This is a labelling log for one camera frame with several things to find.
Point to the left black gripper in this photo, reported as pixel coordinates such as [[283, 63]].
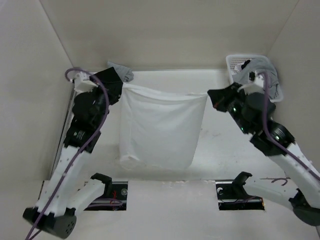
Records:
[[114, 90]]

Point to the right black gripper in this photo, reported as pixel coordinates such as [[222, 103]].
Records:
[[219, 97]]

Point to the white tank top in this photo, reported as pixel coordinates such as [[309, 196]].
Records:
[[159, 129]]

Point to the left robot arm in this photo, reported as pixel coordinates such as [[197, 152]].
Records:
[[56, 210]]

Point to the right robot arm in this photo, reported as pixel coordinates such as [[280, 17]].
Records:
[[253, 115]]

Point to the folded grey tank top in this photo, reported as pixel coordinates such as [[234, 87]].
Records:
[[125, 73]]

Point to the grey tank top in basket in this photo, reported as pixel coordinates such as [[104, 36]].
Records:
[[260, 66]]

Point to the white plastic laundry basket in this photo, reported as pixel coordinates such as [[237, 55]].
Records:
[[233, 60]]

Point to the black garment in basket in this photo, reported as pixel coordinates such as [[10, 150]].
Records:
[[244, 64]]

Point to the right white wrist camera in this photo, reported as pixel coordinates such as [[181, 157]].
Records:
[[256, 83]]

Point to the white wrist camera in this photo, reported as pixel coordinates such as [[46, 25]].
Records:
[[256, 83], [82, 83]]

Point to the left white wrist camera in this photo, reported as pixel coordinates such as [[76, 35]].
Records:
[[82, 83]]

